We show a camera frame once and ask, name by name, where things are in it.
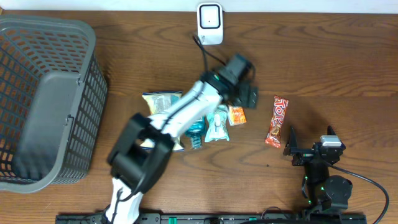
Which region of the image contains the red Top candy bar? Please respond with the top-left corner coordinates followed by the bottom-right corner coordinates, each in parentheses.
top-left (264, 95), bottom-right (289, 148)

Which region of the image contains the small orange snack packet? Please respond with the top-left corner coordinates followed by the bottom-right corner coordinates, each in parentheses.
top-left (228, 105), bottom-right (247, 126)

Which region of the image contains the white barcode scanner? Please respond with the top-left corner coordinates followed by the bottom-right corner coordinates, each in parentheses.
top-left (197, 2), bottom-right (223, 45)

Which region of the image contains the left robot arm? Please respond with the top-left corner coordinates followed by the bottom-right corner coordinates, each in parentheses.
top-left (104, 54), bottom-right (255, 223)

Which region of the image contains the grey plastic basket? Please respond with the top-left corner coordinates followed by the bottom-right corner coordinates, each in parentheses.
top-left (1, 15), bottom-right (108, 194)

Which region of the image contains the teal mouthwash bottle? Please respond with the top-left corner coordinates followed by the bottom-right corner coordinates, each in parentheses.
top-left (185, 116), bottom-right (206, 149)

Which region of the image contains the light teal candy packet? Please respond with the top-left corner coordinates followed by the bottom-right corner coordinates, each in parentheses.
top-left (205, 105), bottom-right (229, 142)

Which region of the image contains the cream snack bag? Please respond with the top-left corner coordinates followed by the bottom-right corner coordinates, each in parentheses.
top-left (141, 90), bottom-right (184, 151)

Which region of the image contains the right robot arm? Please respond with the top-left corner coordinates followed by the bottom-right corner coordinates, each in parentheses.
top-left (284, 126), bottom-right (353, 218)

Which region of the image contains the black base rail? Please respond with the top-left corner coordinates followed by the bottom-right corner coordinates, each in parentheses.
top-left (55, 213), bottom-right (367, 224)

